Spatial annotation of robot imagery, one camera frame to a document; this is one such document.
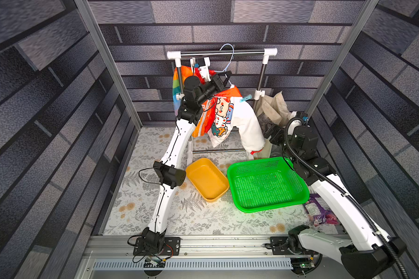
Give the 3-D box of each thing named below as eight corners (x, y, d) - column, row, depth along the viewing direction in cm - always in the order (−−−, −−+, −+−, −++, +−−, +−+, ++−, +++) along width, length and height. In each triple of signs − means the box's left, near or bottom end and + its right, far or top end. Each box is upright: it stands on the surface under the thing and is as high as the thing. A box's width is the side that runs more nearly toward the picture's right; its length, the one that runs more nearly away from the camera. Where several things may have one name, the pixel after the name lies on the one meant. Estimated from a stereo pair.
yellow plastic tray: (207, 207, 87) (207, 203, 82) (184, 171, 100) (182, 165, 95) (231, 191, 92) (232, 186, 87) (206, 159, 105) (206, 153, 100)
